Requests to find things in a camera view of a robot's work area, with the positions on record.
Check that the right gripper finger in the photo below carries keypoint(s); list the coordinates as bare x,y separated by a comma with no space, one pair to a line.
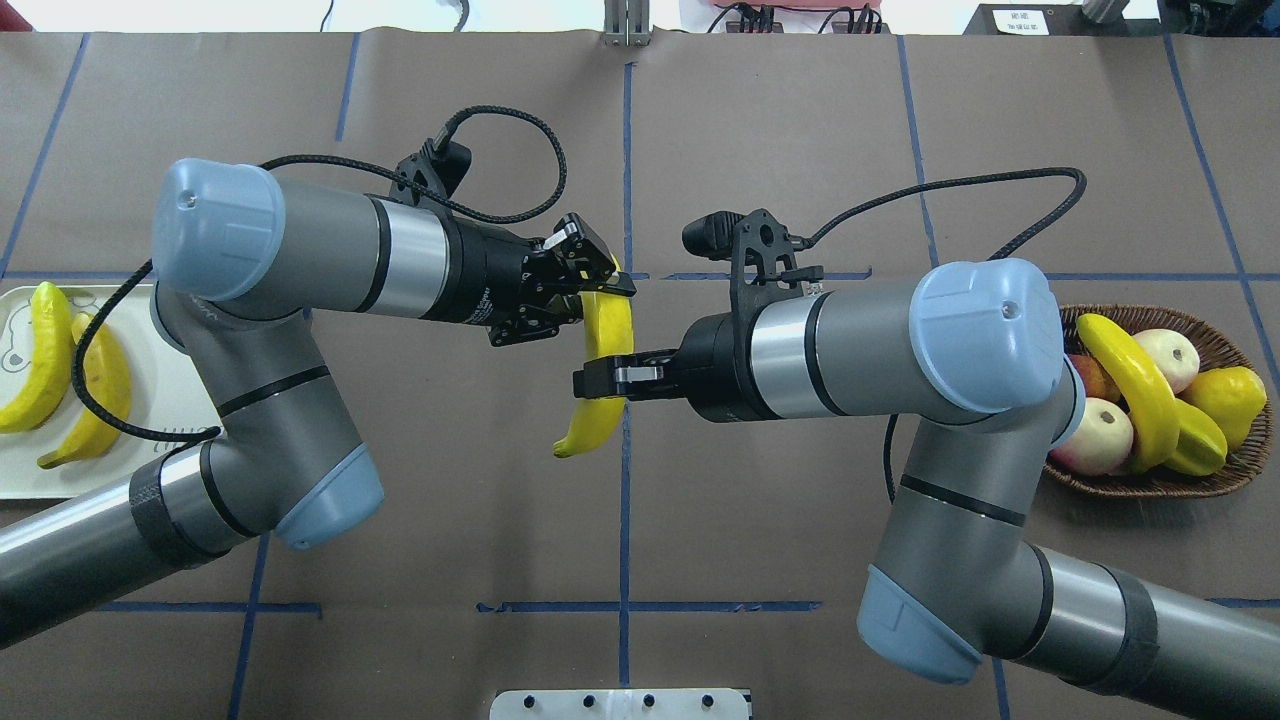
664,355
618,376

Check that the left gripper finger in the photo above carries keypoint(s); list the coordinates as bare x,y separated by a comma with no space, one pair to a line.
606,314
573,260

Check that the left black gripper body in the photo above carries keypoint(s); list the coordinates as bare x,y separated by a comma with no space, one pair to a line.
484,272

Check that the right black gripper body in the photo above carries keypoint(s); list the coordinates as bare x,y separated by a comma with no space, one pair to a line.
714,364

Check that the yellow banana brown tip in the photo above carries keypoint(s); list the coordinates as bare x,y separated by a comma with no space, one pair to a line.
594,419

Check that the bright yellow banana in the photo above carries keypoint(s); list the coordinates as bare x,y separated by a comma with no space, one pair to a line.
49,371

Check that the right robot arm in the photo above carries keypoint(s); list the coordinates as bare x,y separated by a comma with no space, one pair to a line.
975,350

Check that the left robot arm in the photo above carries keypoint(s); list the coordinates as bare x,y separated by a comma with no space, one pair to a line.
239,255

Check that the brown wicker basket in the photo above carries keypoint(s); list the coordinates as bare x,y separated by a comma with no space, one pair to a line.
1216,351

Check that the pink storage box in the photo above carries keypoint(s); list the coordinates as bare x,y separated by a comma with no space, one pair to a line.
815,6

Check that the dark red mango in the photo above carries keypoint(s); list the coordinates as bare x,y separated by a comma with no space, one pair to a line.
1096,381

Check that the black labelled box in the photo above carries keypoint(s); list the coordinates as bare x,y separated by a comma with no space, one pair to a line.
1025,20

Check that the yellow banana with grey tip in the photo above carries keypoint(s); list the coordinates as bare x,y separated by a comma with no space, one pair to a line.
1149,397

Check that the yellow green starfruit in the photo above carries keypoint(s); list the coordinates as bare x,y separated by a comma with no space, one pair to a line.
1202,448

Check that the yellow green mango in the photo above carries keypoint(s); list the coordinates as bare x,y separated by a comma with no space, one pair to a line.
1233,396

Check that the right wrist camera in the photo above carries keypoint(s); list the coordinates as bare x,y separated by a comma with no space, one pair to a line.
762,256

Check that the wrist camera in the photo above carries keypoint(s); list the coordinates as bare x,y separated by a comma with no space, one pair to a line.
441,171
762,256

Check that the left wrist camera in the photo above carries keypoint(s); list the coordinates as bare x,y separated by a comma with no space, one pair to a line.
441,171

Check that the aluminium frame post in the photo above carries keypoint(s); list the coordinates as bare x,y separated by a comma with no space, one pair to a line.
627,23

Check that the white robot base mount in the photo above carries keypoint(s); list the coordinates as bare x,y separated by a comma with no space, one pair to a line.
624,703

